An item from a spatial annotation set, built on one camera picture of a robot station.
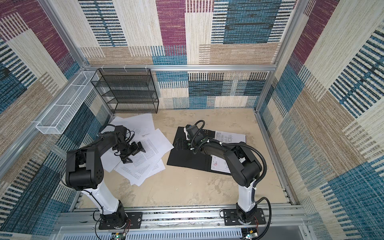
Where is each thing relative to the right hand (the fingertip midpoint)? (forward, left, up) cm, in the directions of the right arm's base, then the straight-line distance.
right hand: (181, 146), depth 93 cm
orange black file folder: (-4, 0, -4) cm, 6 cm away
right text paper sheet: (-10, +14, -6) cm, 19 cm away
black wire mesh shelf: (+41, +39, +12) cm, 58 cm away
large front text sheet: (+4, +18, -5) cm, 19 cm away
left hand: (-2, +26, -2) cm, 26 cm away
